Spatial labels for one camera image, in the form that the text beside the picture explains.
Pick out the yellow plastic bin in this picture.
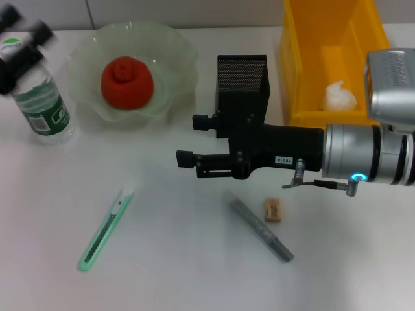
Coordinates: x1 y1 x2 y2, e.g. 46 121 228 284
280 0 393 128

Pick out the mint green utility knife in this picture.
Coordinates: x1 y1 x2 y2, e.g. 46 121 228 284
77 186 135 272

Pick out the white paper ball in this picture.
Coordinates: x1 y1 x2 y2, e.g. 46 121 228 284
319 80 357 111

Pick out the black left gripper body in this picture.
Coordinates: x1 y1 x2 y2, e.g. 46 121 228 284
0 53 33 96

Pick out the red-orange toy orange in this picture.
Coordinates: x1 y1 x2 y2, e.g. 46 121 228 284
100 55 156 111

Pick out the clear water bottle green label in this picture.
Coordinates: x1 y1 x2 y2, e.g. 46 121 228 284
0 30 75 146

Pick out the grey right gripper cable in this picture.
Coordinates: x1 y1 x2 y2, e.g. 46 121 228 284
281 179 359 198

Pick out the black mesh pen holder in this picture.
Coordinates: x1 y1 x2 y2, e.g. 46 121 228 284
215 54 271 140

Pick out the silver right wrist connector plug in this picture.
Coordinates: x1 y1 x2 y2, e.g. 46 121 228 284
292 157 306 187

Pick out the grey marker pen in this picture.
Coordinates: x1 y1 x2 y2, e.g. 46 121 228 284
223 190 295 263

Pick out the pale green glass fruit plate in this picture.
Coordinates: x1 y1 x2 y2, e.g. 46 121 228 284
66 21 199 123

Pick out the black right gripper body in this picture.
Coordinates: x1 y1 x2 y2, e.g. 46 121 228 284
228 111 326 181

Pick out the small beige wooden block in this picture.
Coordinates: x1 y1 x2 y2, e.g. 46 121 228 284
264 198 282 224

